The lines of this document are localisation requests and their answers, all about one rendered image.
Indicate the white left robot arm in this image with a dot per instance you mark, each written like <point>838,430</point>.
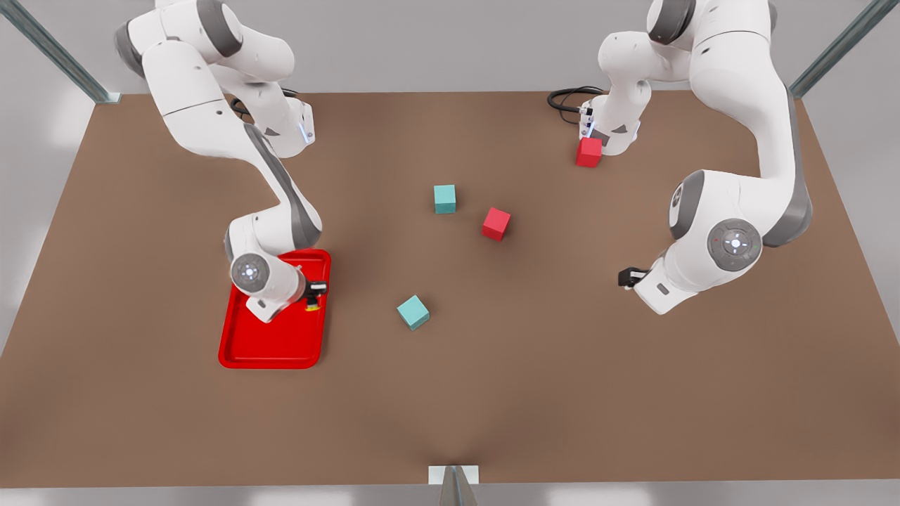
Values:
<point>731,84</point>

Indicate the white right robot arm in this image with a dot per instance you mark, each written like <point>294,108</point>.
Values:
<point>204,105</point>

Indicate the red plastic tray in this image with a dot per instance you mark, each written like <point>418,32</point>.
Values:
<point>278,330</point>

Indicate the teal cube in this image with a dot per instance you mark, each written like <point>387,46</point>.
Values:
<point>413,313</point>
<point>444,199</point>

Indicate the red cube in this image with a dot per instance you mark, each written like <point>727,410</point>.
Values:
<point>496,224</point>
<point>589,152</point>

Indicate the silver frame post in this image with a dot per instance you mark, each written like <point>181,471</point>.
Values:
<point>454,485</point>
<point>837,48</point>
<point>56,50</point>

